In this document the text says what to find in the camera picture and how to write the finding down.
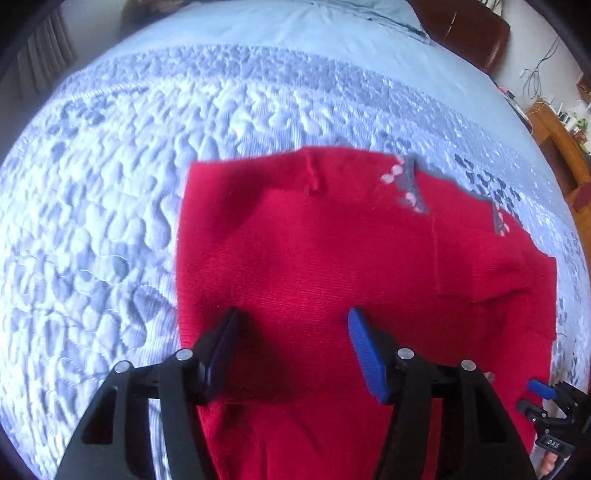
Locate wooden nightstand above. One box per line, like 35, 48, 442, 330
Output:
526, 104, 591, 213

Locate light blue bed sheet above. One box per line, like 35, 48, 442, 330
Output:
115, 0, 430, 63

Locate brown headboard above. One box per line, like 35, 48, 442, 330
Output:
409, 0, 511, 75

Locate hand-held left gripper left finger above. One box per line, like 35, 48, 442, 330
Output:
54, 307, 243, 480

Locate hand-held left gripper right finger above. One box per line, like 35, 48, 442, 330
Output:
347, 307, 539, 480

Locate red knit sweater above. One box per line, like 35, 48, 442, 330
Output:
175, 145, 559, 480

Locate beige curtain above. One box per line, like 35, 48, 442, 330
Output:
16, 9, 77, 88

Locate wall cables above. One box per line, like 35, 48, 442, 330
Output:
519, 37, 561, 100

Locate person's right hand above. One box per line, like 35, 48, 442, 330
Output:
541, 450, 562, 479

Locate white quilted bedspread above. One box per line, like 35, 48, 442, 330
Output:
0, 44, 587, 480

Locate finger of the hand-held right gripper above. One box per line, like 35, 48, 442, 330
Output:
526, 378, 558, 400
516, 399, 551, 424

